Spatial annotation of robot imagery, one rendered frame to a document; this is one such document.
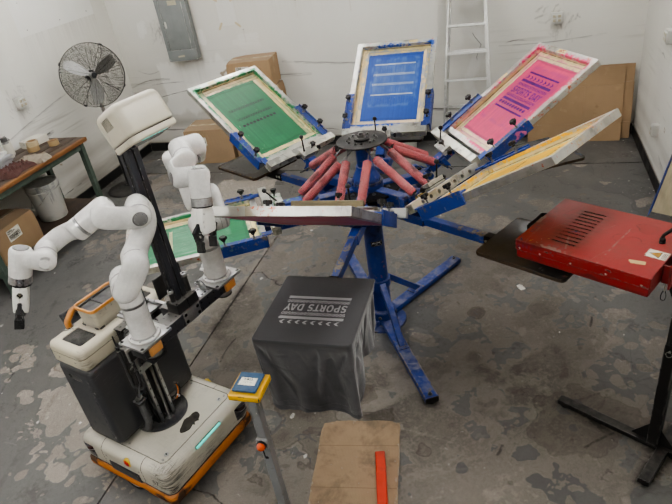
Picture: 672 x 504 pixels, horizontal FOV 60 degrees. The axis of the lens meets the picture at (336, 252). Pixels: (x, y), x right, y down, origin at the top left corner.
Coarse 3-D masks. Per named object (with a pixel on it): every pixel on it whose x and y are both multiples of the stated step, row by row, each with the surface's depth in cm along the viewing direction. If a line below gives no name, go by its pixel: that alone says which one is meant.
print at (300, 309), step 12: (288, 300) 270; (300, 300) 268; (312, 300) 267; (324, 300) 266; (336, 300) 264; (348, 300) 263; (288, 312) 262; (300, 312) 260; (312, 312) 259; (324, 312) 258; (336, 312) 257; (312, 324) 252; (324, 324) 251; (336, 324) 249
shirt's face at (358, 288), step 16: (288, 288) 278; (304, 288) 276; (320, 288) 274; (336, 288) 273; (352, 288) 271; (368, 288) 269; (272, 304) 269; (352, 304) 260; (272, 320) 258; (352, 320) 250; (256, 336) 250; (272, 336) 249; (288, 336) 247; (304, 336) 246; (320, 336) 244; (336, 336) 243; (352, 336) 241
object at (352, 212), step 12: (216, 216) 226; (228, 216) 224; (240, 216) 222; (252, 216) 221; (264, 216) 219; (276, 216) 218; (288, 216) 216; (300, 216) 214; (312, 216) 213; (324, 216) 212; (336, 216) 210; (348, 216) 209; (360, 216) 220; (372, 216) 238
